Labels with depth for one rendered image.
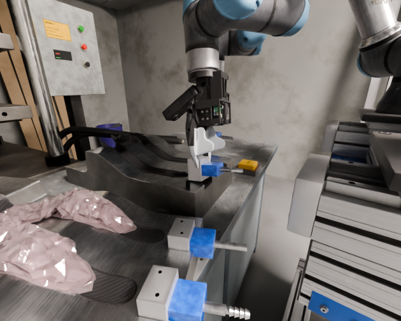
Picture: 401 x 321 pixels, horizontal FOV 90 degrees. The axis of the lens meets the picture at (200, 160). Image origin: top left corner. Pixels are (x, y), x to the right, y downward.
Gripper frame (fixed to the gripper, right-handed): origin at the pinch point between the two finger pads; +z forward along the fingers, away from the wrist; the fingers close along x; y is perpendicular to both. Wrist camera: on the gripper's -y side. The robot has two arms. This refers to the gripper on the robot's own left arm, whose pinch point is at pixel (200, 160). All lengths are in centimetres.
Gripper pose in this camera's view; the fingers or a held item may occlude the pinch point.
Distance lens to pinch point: 50.2
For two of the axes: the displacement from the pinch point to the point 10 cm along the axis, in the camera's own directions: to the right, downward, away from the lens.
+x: 4.7, -1.7, 8.7
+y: 8.8, 0.2, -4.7
